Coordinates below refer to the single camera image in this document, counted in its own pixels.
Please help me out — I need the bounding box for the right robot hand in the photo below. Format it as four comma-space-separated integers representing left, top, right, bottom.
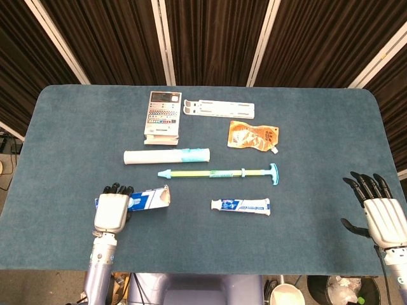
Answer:
340, 171, 407, 248

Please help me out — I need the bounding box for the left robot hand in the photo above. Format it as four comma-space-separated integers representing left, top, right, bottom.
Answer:
93, 182, 135, 234

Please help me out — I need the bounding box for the blue white toothpaste box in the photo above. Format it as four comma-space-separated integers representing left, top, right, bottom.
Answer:
94, 184, 172, 212

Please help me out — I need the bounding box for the white blue toothpaste tube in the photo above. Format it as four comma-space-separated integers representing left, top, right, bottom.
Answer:
210, 198, 272, 217

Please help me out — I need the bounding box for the purple robot base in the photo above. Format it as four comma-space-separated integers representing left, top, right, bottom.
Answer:
127, 273, 265, 305

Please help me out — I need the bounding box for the cardboard box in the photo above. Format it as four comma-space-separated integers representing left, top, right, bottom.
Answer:
109, 272, 131, 305

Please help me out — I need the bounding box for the grey white paint set box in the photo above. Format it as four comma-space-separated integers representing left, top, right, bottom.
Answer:
143, 90, 183, 146

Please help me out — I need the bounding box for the white roll with blue label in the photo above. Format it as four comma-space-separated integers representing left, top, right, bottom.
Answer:
123, 147, 211, 166

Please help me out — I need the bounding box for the teal table mat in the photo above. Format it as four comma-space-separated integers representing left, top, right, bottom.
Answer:
0, 84, 407, 276

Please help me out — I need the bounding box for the green teal long applicator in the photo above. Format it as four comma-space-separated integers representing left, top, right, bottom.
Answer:
157, 163, 279, 186

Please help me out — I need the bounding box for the black trash bin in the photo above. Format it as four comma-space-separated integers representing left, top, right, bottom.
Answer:
307, 274, 382, 305

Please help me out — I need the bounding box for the dark curtain partition panel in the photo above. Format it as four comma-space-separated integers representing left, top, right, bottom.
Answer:
254, 0, 407, 88
31, 0, 168, 86
158, 0, 271, 86
364, 31, 407, 179
0, 0, 80, 137

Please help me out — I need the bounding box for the white bowl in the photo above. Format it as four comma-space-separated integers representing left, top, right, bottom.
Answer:
269, 283, 306, 305

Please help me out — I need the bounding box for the white folding stand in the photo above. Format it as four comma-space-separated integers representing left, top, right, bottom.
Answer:
183, 98, 256, 120

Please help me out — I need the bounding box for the orange spout pouch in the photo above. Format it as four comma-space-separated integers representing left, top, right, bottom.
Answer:
226, 120, 280, 156

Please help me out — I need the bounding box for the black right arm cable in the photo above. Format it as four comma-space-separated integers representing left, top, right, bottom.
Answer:
375, 245, 392, 305

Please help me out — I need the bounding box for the black equipment with cables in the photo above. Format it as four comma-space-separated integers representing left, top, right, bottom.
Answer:
0, 132, 24, 191

